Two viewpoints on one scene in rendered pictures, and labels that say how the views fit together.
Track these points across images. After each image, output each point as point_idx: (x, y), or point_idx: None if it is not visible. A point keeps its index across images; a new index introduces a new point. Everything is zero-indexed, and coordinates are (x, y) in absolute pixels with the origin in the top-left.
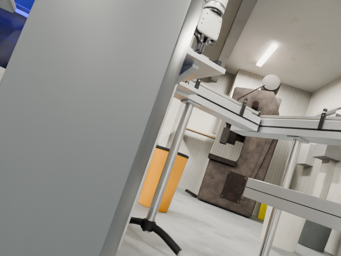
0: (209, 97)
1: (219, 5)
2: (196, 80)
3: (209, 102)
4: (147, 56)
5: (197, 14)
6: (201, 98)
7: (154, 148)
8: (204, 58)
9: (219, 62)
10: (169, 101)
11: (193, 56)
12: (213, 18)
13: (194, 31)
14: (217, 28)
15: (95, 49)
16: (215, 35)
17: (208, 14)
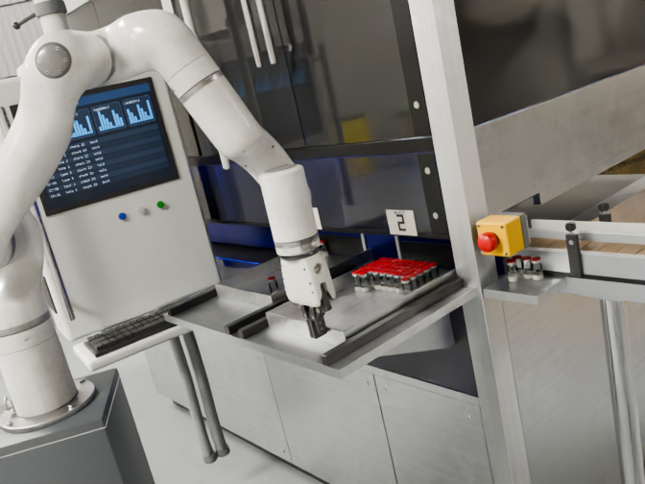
0: (629, 272)
1: (278, 248)
2: (579, 233)
3: (637, 287)
4: None
5: (73, 461)
6: (607, 283)
7: (502, 437)
8: (303, 360)
9: (323, 358)
10: (484, 339)
11: (290, 362)
12: (292, 271)
13: (107, 456)
14: (306, 283)
15: None
16: (311, 300)
17: (284, 267)
